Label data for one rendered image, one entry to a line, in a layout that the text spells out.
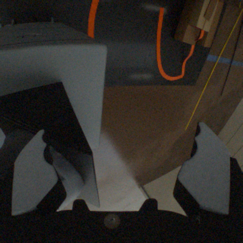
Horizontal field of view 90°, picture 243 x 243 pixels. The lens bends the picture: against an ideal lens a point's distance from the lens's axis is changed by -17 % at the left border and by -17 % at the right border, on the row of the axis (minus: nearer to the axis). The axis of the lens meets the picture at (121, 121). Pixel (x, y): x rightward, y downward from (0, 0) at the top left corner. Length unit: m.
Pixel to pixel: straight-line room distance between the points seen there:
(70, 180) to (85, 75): 0.26
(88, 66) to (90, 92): 0.08
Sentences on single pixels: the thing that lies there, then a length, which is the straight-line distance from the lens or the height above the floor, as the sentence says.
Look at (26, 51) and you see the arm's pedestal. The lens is 0.36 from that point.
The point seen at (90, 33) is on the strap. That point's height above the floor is 0.02.
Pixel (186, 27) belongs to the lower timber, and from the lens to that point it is 1.69.
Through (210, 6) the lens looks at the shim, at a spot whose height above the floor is 0.26.
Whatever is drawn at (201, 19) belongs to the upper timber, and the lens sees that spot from 1.68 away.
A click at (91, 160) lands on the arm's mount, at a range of 0.21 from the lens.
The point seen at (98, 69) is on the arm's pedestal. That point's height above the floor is 0.85.
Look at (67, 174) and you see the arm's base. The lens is 0.25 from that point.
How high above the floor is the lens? 1.20
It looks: 40 degrees down
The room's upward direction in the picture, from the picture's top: 142 degrees clockwise
